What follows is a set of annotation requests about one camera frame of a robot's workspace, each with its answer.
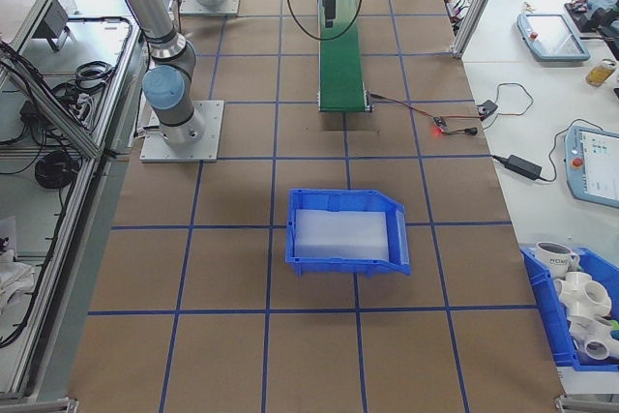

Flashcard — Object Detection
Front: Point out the blue open-front parts bin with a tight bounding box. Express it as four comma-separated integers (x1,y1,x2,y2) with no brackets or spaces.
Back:
284,188,413,279

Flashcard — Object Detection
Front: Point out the grey metal box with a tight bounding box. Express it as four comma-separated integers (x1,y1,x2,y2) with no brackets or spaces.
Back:
31,0,74,51

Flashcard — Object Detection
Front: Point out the white PVC pipe fitting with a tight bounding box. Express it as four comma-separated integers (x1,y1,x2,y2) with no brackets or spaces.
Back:
553,271,613,320
568,315,619,364

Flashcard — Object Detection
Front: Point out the white cloth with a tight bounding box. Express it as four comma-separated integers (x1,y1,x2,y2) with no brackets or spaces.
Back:
0,214,35,308

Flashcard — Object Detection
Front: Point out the V-shaped metal bar frame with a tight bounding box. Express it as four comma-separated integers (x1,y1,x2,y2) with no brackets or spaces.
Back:
0,0,146,413

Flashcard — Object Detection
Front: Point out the black coiled cable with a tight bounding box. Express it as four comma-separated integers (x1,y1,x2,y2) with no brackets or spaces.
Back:
34,150,81,191
74,60,117,90

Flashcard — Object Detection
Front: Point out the grey blue teach pendant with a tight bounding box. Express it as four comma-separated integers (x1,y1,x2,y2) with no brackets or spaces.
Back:
563,122,619,206
516,11,592,64

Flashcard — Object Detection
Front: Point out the red and black wire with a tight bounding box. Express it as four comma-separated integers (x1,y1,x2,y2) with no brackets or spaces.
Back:
369,91,442,123

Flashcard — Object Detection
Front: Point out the green conveyor belt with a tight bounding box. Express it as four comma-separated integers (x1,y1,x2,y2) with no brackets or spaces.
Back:
316,0,374,115

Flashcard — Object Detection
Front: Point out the white foam block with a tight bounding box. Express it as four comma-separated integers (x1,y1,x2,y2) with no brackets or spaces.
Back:
293,208,392,260

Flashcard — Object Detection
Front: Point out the black power adapter brick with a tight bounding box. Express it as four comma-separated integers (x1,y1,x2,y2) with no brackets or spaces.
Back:
505,154,544,181

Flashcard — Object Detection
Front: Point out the white printed mug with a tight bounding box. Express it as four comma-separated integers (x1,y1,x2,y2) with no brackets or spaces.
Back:
535,241,580,273

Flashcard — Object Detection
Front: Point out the blue plastic storage bin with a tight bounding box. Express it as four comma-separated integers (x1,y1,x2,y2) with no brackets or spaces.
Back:
519,246,619,374

